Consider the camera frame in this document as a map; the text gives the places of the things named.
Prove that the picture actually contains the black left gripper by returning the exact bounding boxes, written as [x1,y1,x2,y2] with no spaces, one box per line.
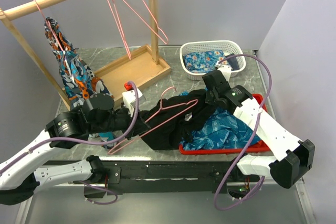
[89,102,151,140]

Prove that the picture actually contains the blue leaf-print shorts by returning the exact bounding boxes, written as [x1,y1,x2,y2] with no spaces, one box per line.
[176,89,253,151]

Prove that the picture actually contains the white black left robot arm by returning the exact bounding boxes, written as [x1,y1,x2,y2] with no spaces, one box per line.
[1,90,149,206]

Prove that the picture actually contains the blue floral shorts in basket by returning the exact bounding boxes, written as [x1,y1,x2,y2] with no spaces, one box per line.
[182,50,227,73]

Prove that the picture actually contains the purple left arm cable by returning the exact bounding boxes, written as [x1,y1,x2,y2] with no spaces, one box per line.
[0,81,140,206]

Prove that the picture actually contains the black shorts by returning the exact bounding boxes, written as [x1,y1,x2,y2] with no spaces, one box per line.
[141,95,203,151]

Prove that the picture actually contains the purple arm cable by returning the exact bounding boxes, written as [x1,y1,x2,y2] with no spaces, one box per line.
[0,81,140,206]
[214,54,272,211]

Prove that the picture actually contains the wooden clothes rack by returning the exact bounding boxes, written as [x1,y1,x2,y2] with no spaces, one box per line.
[1,0,171,107]

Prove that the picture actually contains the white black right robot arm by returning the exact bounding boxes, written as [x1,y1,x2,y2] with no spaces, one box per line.
[202,70,316,189]

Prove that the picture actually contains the orange blue patterned shorts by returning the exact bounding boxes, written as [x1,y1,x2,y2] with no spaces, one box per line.
[44,17,118,151]

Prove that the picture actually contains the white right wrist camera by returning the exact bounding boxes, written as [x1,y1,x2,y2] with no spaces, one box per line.
[216,65,232,81]

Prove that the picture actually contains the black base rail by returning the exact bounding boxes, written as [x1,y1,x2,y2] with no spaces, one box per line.
[72,159,253,201]

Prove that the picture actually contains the red plastic tray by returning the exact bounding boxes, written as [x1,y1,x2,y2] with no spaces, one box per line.
[178,93,272,155]

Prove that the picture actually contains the aluminium frame rail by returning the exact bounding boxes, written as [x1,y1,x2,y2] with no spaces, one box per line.
[14,163,316,224]

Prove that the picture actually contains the pink hanger holding shorts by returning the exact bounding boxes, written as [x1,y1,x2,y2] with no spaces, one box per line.
[33,0,66,51]

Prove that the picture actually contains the dark denim cloth in basket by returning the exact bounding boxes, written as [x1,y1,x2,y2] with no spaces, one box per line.
[227,57,240,71]

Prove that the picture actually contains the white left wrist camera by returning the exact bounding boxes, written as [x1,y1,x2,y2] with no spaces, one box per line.
[122,88,145,111]

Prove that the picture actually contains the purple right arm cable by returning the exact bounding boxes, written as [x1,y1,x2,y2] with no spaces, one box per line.
[214,54,272,211]

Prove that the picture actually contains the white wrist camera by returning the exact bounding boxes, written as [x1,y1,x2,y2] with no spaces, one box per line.
[216,65,232,81]
[122,88,145,111]

